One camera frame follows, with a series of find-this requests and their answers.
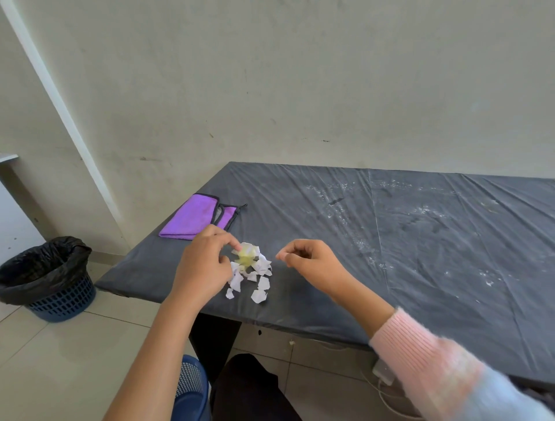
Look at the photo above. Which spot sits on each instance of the purple cloth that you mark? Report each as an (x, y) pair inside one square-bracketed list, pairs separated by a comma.
[(186, 217)]

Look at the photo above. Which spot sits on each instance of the blue plastic waste basket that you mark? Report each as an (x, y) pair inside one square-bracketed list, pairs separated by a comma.
[(65, 301)]

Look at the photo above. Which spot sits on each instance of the person's left forearm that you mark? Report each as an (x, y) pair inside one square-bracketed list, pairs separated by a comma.
[(147, 368)]

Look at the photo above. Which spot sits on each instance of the dark grey covered table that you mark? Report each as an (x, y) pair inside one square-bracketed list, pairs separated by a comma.
[(303, 217)]

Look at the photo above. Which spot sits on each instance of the person's right hand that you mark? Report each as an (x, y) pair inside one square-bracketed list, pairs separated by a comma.
[(318, 266)]

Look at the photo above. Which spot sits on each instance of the white cabinet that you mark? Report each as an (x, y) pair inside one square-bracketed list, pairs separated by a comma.
[(15, 225)]

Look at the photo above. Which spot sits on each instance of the white wall conduit strip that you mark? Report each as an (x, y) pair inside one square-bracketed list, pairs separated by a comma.
[(65, 117)]

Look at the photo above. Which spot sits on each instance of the person's black trousers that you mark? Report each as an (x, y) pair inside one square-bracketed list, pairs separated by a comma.
[(251, 390)]

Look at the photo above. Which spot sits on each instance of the person's left hand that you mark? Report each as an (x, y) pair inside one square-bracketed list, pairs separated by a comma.
[(199, 273)]

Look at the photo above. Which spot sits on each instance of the person's right forearm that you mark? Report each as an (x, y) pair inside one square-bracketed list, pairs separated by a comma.
[(425, 360)]

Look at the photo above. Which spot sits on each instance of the black garbage bag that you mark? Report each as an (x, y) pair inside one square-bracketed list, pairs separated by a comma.
[(39, 264)]

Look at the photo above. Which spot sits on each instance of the gathered paper scraps pile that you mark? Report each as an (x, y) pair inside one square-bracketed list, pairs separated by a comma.
[(260, 296)]

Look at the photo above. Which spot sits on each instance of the blue mesh waste basket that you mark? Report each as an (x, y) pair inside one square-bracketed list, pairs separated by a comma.
[(191, 390)]

